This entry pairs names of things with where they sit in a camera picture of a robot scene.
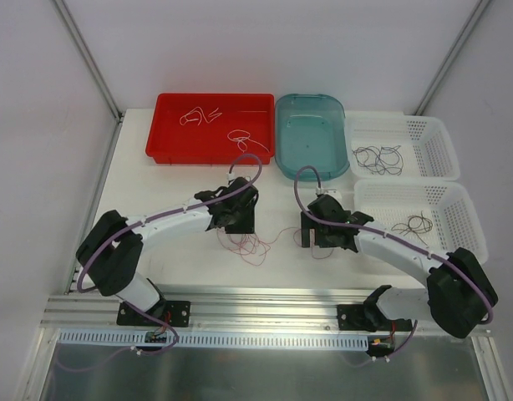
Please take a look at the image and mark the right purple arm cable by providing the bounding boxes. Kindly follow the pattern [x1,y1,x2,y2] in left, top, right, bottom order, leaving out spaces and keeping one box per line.
[292,165,495,368]

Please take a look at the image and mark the pink wires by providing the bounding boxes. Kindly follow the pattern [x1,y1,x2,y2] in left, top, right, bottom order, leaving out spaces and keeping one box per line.
[216,225,337,268]

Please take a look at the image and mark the white slotted cable duct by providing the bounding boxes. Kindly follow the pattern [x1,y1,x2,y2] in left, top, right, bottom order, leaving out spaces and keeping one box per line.
[58,329,368,352]

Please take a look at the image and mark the aluminium mounting rail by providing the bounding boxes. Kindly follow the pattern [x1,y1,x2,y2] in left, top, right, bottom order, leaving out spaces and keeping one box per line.
[40,285,370,334]

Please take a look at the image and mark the right aluminium frame post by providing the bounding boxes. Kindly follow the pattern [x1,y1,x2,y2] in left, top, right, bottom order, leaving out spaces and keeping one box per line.
[413,0,494,116]

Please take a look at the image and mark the upper white perforated basket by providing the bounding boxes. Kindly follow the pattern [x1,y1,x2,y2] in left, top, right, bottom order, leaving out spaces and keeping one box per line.
[345,113,460,180]

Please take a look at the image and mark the red plastic bin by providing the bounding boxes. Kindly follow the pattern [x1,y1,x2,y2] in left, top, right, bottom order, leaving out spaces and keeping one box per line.
[145,93,275,165]

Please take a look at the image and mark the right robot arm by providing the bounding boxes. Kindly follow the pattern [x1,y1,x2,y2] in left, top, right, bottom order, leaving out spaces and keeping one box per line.
[301,194,498,338]

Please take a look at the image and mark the teal translucent plastic bin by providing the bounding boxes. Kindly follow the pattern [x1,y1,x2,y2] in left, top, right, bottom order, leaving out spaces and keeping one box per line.
[275,94,350,181]

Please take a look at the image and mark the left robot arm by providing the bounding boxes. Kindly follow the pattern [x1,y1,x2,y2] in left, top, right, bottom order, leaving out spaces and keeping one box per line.
[76,177,259,327]

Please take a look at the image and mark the lower white perforated basket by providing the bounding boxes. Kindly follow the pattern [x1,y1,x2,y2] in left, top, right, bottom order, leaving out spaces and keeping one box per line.
[353,179,489,263]

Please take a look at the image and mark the left aluminium frame post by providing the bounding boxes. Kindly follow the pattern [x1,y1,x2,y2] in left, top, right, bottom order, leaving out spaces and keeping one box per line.
[51,0,124,124]

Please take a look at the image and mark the white wires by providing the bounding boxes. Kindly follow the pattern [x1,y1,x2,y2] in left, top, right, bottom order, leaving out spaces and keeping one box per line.
[180,106,271,154]

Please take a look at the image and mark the white perforated basket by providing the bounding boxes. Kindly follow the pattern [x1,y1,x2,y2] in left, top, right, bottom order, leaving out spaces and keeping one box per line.
[353,179,489,263]
[345,113,460,180]

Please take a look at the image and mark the purple wires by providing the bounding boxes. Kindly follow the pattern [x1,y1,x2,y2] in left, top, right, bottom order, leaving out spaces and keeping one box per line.
[350,144,404,176]

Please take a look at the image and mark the aluminium frame post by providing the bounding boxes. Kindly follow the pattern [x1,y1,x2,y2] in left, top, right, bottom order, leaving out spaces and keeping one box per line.
[51,0,124,124]
[413,0,494,116]

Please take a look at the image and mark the brown wires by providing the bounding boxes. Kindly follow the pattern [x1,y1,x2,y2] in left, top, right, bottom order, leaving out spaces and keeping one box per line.
[390,211,435,247]

